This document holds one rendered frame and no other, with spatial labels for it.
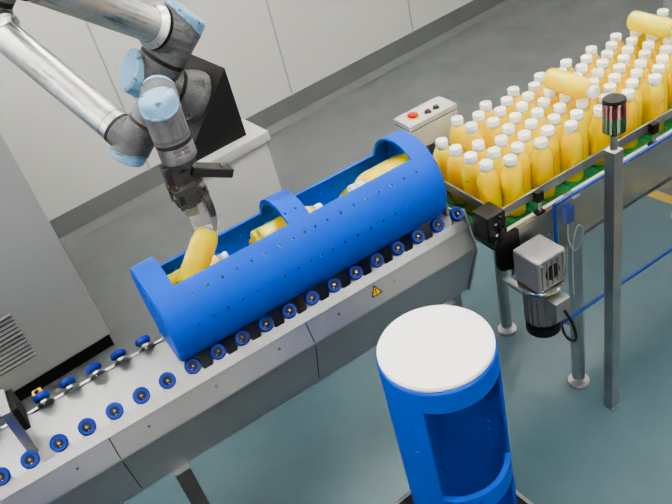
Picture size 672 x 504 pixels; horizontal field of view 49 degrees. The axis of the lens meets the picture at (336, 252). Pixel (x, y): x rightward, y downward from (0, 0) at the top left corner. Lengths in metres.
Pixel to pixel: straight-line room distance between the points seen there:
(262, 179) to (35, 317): 1.34
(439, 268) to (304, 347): 0.49
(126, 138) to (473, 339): 0.97
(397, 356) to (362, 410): 1.31
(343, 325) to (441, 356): 0.50
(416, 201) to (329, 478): 1.22
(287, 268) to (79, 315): 1.86
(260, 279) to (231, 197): 0.84
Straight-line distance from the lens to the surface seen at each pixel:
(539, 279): 2.24
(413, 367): 1.70
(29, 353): 3.65
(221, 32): 4.94
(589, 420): 2.91
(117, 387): 2.12
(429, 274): 2.24
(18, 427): 2.02
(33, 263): 3.46
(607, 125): 2.17
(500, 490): 2.02
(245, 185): 2.72
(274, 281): 1.93
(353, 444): 2.93
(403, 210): 2.06
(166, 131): 1.75
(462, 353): 1.71
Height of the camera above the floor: 2.26
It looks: 36 degrees down
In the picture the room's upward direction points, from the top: 15 degrees counter-clockwise
